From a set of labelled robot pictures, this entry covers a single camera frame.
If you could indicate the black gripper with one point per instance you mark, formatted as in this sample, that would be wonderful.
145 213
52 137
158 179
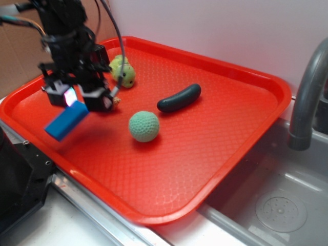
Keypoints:
76 62

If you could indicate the blue rectangular block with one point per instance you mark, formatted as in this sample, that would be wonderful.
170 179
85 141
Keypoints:
65 122

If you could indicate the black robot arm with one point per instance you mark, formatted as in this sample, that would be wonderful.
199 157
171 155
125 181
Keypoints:
62 17

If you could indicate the brown conch seashell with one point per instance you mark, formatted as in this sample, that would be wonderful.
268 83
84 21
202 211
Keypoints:
116 101

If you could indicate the green plush fish toy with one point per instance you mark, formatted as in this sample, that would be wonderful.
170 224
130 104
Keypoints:
120 66

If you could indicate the green textured ball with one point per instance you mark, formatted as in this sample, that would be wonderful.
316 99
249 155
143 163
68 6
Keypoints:
144 126

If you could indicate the red plastic tray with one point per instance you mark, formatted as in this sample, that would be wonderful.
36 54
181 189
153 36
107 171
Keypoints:
175 135

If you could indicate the dark green toy cucumber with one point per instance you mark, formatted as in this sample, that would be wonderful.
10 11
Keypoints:
180 100

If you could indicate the grey sink faucet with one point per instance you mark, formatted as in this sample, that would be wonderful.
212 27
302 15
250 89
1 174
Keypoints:
310 106

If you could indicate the grey toy sink basin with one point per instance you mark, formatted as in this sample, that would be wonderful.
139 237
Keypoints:
227 217

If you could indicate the round sink drain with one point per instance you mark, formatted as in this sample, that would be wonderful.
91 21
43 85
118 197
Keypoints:
280 211

